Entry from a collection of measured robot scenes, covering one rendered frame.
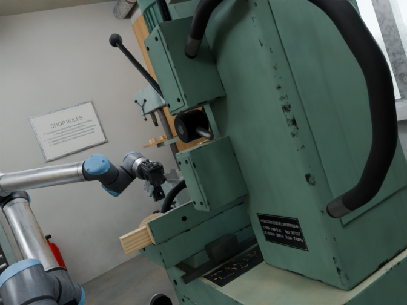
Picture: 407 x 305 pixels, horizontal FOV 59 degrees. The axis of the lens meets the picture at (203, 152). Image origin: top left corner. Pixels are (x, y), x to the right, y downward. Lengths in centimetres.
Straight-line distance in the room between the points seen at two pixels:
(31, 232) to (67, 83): 247
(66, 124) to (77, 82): 46
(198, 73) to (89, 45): 358
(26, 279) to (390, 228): 113
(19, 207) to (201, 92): 137
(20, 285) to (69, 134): 263
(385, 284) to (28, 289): 109
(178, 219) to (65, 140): 311
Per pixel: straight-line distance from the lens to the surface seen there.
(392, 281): 69
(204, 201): 67
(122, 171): 161
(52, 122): 388
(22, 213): 183
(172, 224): 83
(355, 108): 64
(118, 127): 402
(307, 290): 66
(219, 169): 67
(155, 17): 91
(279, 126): 57
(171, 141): 336
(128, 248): 84
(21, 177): 174
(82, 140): 390
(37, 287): 140
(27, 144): 384
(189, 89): 62
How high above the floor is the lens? 112
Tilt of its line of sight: 5 degrees down
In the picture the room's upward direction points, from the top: 20 degrees counter-clockwise
